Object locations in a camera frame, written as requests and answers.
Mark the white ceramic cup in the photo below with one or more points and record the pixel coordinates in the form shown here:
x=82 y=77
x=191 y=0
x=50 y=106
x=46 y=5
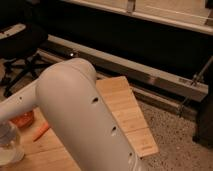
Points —
x=11 y=150

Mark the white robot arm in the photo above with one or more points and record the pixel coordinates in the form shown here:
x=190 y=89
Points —
x=67 y=96

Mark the orange ceramic bowl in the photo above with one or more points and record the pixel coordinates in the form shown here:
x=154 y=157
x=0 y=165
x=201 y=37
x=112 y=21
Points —
x=23 y=120

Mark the orange carrot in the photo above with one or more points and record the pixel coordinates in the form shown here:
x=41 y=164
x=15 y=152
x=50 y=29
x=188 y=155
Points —
x=44 y=127

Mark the black office chair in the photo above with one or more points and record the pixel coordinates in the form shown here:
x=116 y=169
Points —
x=20 y=37

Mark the metal floor rail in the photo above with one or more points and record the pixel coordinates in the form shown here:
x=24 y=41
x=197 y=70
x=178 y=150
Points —
x=140 y=72

